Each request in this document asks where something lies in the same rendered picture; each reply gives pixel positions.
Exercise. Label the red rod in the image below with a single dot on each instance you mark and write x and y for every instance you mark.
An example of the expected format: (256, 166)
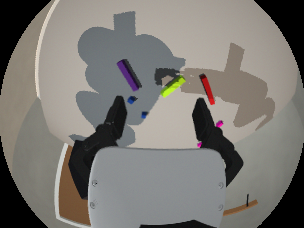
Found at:
(208, 89)

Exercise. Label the purple rod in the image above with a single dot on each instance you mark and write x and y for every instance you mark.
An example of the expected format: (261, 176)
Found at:
(128, 75)

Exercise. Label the lime green rod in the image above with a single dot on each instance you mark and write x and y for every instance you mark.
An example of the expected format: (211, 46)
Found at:
(173, 85)

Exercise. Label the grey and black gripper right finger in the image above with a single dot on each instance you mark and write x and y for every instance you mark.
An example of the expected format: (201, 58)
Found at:
(212, 138)

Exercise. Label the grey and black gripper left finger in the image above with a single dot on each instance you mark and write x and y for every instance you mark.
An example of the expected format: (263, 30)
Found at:
(112, 129)

